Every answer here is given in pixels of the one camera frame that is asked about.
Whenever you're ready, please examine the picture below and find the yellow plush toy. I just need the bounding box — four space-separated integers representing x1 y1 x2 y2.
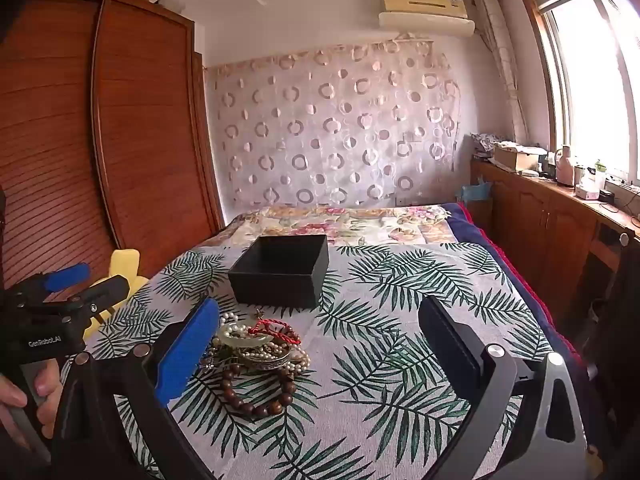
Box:
82 249 151 341

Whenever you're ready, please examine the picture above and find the dark cloth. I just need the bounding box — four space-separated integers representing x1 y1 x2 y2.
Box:
575 240 640 441

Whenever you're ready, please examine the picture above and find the person's left hand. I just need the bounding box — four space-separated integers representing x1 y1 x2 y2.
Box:
0 360 65 448

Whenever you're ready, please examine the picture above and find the leaf print cloth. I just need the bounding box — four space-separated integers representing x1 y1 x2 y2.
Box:
82 242 556 480

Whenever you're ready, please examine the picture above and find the wall air conditioner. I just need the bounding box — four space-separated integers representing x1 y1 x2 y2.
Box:
377 0 475 37

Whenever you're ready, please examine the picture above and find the wooden slatted wardrobe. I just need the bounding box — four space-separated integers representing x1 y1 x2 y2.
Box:
0 0 226 321

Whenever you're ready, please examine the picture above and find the window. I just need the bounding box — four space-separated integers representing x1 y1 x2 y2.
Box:
520 0 640 186

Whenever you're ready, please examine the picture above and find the patterned cloth bundle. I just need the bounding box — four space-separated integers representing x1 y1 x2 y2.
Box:
470 132 506 153

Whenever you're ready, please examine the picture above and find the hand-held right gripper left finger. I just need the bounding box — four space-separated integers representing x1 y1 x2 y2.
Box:
50 297 221 480

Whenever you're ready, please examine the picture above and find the navy blanket with red edge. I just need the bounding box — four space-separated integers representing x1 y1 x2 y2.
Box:
442 202 586 361

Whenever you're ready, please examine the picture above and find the red cord bracelet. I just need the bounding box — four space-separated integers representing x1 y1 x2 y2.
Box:
247 320 303 348

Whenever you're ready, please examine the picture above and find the blue bag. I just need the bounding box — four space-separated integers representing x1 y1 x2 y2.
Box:
460 180 493 206

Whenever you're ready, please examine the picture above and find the pearl necklace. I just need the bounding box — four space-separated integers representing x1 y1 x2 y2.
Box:
202 310 313 376

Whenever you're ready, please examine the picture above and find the pink thermos jug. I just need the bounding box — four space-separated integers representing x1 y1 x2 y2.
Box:
556 146 576 188

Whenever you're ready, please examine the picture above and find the circle patterned curtain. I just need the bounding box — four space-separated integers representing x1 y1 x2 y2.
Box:
202 35 461 211

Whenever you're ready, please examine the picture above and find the wooden bead bracelet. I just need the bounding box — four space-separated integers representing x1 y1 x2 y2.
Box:
219 362 297 418

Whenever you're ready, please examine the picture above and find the pale jade bangle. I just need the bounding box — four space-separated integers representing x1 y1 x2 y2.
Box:
222 322 281 356

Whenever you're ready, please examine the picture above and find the white window curtain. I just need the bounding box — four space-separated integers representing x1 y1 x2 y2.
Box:
474 0 531 146

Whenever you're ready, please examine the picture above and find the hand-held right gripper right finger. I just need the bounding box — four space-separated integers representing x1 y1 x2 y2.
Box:
417 295 589 480

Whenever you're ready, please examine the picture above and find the black cardboard box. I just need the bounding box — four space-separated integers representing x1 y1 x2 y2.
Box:
228 233 330 310

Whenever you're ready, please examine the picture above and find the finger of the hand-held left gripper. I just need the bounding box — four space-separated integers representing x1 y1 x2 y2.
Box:
60 278 131 333
5 262 92 306

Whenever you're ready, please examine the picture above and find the wooden cabinet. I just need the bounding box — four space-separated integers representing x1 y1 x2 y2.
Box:
470 157 640 341

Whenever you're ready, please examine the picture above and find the open cardboard box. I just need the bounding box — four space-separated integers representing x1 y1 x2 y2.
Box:
492 144 548 171

